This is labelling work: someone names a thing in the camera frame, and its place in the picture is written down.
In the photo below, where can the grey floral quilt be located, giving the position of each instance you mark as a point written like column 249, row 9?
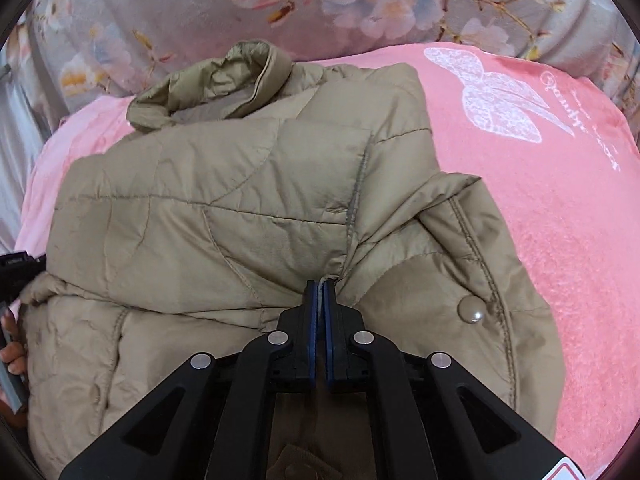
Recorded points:
column 65, row 53

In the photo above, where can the person's left hand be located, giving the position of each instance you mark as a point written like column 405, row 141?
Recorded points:
column 13, row 355

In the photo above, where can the pink printed blanket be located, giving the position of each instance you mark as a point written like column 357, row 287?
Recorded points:
column 559, row 161

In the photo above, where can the silver satin curtain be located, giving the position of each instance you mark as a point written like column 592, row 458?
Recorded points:
column 23, row 132

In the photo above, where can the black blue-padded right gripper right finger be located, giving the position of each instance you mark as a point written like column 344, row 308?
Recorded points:
column 341, row 323

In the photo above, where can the khaki quilted puffer jacket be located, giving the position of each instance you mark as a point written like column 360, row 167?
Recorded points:
column 244, row 178

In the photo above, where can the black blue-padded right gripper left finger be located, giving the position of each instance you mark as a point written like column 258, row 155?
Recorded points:
column 298, row 359

